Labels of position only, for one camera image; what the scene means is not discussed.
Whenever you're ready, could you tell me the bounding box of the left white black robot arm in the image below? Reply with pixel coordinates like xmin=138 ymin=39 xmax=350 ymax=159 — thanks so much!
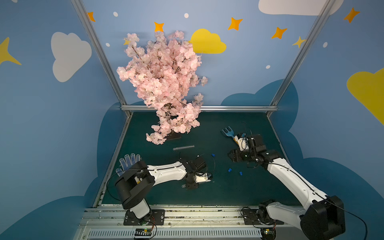
xmin=115 ymin=154 xmax=213 ymax=223

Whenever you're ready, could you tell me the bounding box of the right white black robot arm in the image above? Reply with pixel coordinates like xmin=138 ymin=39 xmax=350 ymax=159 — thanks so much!
xmin=227 ymin=133 xmax=346 ymax=240

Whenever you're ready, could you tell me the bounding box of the small circuit board right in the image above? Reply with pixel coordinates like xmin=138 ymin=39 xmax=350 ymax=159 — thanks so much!
xmin=261 ymin=229 xmax=276 ymax=240

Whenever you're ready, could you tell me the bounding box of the small circuit board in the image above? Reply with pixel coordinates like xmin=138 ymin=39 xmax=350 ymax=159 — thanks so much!
xmin=133 ymin=228 xmax=155 ymax=240
xmin=261 ymin=229 xmax=276 ymax=240

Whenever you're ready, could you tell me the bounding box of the small circuit board left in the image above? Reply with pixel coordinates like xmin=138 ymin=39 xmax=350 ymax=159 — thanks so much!
xmin=133 ymin=228 xmax=155 ymax=240

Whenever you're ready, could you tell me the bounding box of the pink artificial cherry blossom tree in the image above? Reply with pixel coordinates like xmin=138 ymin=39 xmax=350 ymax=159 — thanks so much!
xmin=117 ymin=31 xmax=208 ymax=145

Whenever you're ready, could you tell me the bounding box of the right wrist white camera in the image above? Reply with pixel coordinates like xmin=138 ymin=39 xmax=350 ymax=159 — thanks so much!
xmin=234 ymin=136 xmax=249 ymax=151

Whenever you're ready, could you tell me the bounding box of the blue garden fork wooden handle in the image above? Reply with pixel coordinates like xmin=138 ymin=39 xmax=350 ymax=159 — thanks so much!
xmin=222 ymin=127 xmax=236 ymax=140

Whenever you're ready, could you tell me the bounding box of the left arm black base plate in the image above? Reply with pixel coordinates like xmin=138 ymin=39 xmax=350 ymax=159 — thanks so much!
xmin=123 ymin=210 xmax=165 ymax=226

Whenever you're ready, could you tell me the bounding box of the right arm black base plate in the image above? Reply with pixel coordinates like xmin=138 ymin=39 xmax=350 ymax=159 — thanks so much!
xmin=240 ymin=207 xmax=285 ymax=226

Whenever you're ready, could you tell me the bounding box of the aluminium front rail bed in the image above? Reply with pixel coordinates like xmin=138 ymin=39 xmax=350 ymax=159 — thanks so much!
xmin=74 ymin=205 xmax=306 ymax=240

